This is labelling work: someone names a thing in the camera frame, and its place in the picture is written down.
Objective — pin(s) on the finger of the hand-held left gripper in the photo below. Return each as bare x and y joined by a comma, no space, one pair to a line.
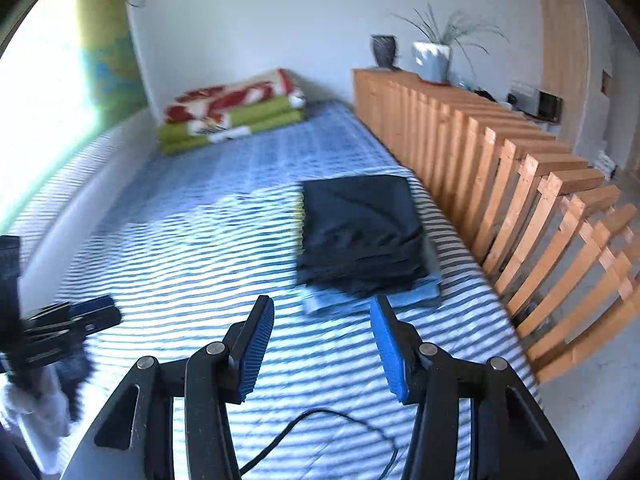
90,315

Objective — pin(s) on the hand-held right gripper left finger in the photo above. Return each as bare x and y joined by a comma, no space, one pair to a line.
255,355

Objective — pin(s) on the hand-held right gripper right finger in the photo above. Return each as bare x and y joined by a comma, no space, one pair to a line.
390,355

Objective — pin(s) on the black pants with yellow stripe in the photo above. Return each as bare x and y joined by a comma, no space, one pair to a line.
360,230

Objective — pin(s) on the folded light blue jeans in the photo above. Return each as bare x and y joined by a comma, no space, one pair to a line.
350,306

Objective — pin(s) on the blue white striped quilt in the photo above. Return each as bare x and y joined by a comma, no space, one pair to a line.
175,260

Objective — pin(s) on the blue checked bed sheet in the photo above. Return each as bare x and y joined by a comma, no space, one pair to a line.
310,145

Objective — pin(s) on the folded red cream blanket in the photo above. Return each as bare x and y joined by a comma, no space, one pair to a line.
235,92

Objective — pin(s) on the small dark object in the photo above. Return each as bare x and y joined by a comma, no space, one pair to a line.
482,95

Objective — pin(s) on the white object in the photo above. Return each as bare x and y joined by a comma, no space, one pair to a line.
605,165

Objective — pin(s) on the white box device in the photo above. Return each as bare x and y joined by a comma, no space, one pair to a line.
524,95

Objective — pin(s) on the potted plant in white pot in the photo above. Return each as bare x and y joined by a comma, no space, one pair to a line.
432,62

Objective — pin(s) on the black box appliance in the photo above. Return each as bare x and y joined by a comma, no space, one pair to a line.
550,106

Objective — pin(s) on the dark ceramic vase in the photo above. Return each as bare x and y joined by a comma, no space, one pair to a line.
384,51

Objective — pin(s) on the wooden door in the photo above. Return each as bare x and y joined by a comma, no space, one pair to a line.
562,35

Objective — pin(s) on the wooden slatted rail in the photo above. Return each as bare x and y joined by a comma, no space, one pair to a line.
500,170

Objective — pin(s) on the landscape wall poster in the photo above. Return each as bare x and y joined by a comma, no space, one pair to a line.
110,75

